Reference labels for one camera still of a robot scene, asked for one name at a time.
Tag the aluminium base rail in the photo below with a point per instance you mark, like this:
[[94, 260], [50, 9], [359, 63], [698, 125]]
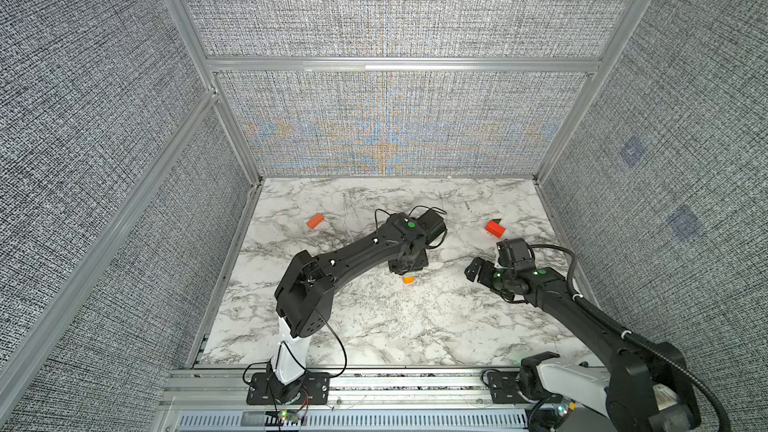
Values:
[[213, 398]]

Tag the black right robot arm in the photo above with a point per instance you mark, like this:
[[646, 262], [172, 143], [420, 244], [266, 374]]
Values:
[[635, 389]]

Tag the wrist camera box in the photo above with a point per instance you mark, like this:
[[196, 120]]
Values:
[[432, 222], [515, 255]]

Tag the orange-red rectangular wood block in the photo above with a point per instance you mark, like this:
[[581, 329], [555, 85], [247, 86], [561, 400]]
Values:
[[315, 221]]

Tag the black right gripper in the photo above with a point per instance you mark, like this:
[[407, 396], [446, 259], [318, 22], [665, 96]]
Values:
[[482, 277]]

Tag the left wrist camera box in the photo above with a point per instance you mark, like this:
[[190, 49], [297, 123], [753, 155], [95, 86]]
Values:
[[432, 222]]

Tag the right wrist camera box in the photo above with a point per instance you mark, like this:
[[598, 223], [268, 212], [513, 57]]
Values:
[[515, 255]]

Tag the aluminium corner post left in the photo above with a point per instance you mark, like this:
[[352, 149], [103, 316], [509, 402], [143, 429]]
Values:
[[194, 45]]

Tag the aluminium corner post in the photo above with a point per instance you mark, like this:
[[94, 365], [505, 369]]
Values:
[[194, 45], [625, 27]]

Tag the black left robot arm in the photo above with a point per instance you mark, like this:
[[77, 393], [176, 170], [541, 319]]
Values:
[[399, 233]]

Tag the aluminium left wall bar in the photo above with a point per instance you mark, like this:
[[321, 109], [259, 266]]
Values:
[[34, 349]]

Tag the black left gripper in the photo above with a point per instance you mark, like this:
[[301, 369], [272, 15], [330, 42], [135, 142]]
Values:
[[423, 262]]

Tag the aluminium corner post right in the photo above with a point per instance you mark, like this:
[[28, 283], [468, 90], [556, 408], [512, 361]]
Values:
[[625, 27]]

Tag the aluminium horizontal back bar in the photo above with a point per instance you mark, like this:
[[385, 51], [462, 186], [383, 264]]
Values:
[[368, 64]]

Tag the red wood cylinder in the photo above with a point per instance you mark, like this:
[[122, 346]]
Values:
[[495, 228]]

